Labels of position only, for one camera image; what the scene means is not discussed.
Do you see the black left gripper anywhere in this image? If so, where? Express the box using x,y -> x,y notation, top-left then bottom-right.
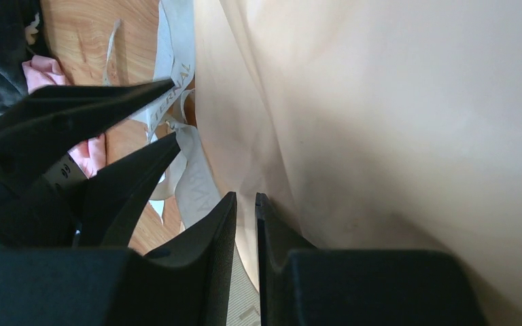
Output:
0,79 -> 180,247

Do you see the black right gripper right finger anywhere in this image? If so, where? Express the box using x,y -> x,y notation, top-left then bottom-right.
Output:
255,193 -> 487,325

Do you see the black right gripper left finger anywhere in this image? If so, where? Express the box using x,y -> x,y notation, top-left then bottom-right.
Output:
0,192 -> 237,325

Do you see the green and tan wrapping paper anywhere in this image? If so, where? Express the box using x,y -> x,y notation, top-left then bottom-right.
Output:
194,1 -> 522,325

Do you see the pink folded cloth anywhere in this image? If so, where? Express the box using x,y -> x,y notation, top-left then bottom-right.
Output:
21,54 -> 108,179

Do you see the black blanket with cream flowers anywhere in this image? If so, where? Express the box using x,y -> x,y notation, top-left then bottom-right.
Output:
0,0 -> 51,113

